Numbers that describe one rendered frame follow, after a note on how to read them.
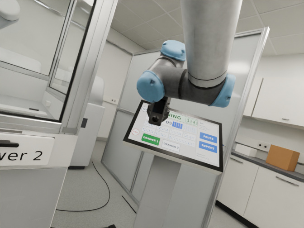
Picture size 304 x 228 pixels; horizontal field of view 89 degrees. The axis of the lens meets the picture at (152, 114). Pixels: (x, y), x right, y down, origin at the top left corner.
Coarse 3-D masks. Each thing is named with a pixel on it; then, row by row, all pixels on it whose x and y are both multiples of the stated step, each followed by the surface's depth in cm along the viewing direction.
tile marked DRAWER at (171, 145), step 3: (165, 141) 81; (168, 141) 82; (162, 144) 80; (165, 144) 80; (168, 144) 80; (171, 144) 81; (174, 144) 81; (177, 144) 81; (165, 147) 79; (168, 147) 79; (171, 147) 80; (174, 147) 80; (177, 147) 80; (174, 150) 79; (177, 150) 79
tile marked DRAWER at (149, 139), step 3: (144, 135) 82; (147, 135) 82; (150, 135) 82; (144, 138) 81; (147, 138) 81; (150, 138) 81; (153, 138) 81; (156, 138) 82; (159, 138) 82; (144, 141) 80; (147, 141) 80; (150, 141) 80; (153, 141) 80; (156, 141) 81; (159, 141) 81; (156, 144) 80
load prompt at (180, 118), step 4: (172, 112) 95; (168, 116) 92; (172, 116) 93; (176, 116) 93; (180, 116) 93; (184, 116) 94; (180, 120) 92; (184, 120) 92; (188, 120) 92; (192, 120) 93; (196, 120) 93; (192, 124) 91; (196, 124) 91
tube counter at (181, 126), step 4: (168, 120) 90; (168, 124) 88; (172, 124) 89; (176, 124) 89; (180, 124) 90; (184, 124) 90; (180, 128) 88; (184, 128) 88; (188, 128) 89; (192, 128) 89; (196, 128) 89; (192, 132) 87; (196, 132) 88
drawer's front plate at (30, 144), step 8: (0, 136) 51; (8, 136) 53; (16, 136) 54; (24, 136) 55; (32, 136) 58; (40, 136) 60; (24, 144) 56; (32, 144) 57; (40, 144) 59; (48, 144) 61; (0, 152) 52; (8, 152) 53; (16, 152) 55; (24, 152) 56; (32, 152) 58; (40, 152) 60; (48, 152) 61; (0, 160) 52; (8, 160) 54; (16, 160) 55; (24, 160) 57; (32, 160) 58; (40, 160) 60; (48, 160) 62
